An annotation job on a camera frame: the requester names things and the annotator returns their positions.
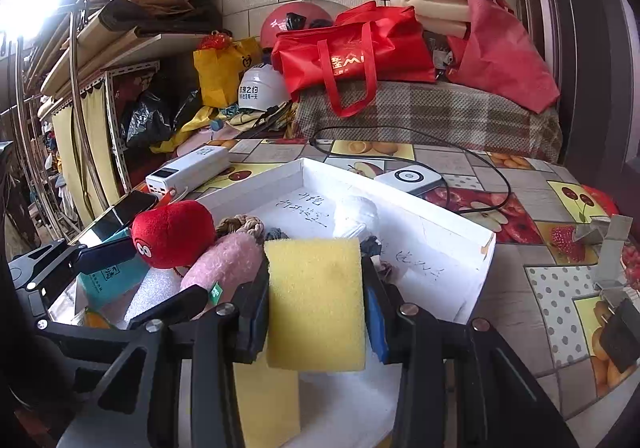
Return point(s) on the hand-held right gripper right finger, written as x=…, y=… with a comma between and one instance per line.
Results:
x=375, y=323

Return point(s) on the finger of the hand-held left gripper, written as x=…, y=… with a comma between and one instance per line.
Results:
x=107, y=250
x=172, y=303

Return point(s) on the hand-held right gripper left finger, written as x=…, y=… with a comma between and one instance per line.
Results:
x=260, y=323

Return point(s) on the teal box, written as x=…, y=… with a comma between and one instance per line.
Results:
x=110, y=280

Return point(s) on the red plush apple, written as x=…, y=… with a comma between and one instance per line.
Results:
x=172, y=233

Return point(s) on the pink plush toy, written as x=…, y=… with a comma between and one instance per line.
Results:
x=225, y=260

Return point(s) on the deep yellow sponge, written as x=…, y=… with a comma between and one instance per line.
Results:
x=267, y=403

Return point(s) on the white cardboard box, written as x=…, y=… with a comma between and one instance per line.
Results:
x=440, y=253

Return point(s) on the black smartphone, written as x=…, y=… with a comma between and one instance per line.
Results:
x=125, y=210

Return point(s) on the yellow shelf curtain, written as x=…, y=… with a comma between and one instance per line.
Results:
x=95, y=143

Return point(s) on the white power bank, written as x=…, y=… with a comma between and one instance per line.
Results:
x=192, y=168

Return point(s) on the black plastic bag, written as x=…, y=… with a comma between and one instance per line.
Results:
x=147, y=120

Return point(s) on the white round-dial device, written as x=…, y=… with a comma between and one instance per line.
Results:
x=410, y=180

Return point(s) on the fruit print tablecloth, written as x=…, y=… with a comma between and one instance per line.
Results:
x=525, y=288

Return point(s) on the yellow cloth pile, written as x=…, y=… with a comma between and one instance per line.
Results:
x=200, y=123

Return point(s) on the metal shelf rack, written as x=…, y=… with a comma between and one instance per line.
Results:
x=75, y=78

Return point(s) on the plaid blanket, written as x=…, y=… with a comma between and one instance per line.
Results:
x=425, y=118

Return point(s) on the yellow bag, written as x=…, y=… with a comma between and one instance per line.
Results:
x=220, y=70

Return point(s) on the white helmet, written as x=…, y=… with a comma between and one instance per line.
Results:
x=262, y=85

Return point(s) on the black box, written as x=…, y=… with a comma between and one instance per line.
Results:
x=620, y=335

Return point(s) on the cardboard stack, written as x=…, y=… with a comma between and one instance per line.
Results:
x=160, y=3

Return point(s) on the red printed packet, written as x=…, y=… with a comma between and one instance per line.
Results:
x=597, y=200

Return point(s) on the red tote bag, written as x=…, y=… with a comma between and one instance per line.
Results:
x=360, y=53

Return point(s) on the red helmet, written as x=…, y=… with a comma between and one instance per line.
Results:
x=280, y=20

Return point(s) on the red cloth bag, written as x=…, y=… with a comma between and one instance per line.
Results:
x=500, y=53

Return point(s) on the brown door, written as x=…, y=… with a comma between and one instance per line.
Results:
x=590, y=53

